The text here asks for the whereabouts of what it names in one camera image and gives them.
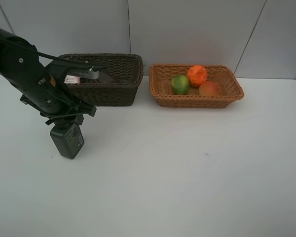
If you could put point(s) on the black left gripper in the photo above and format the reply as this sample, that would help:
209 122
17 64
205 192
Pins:
52 99

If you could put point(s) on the black pump soap bottle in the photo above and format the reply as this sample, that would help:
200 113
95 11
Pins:
68 139

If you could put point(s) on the pink bottle white cap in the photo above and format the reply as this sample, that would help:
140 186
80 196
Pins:
72 79

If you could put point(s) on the translucent pink plastic cup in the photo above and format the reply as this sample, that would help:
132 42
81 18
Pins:
99 77

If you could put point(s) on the green lime fruit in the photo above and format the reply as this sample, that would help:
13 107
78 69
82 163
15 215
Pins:
180 85

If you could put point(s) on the orange tangerine fruit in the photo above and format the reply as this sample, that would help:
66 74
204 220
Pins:
197 75

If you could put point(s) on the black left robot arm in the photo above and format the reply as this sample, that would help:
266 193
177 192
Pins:
20 58

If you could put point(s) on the dark brown wicker basket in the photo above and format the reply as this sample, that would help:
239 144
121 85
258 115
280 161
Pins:
127 68

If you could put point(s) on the orange wicker basket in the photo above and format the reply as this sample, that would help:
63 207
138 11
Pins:
160 76

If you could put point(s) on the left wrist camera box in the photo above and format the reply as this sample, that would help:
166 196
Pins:
76 70

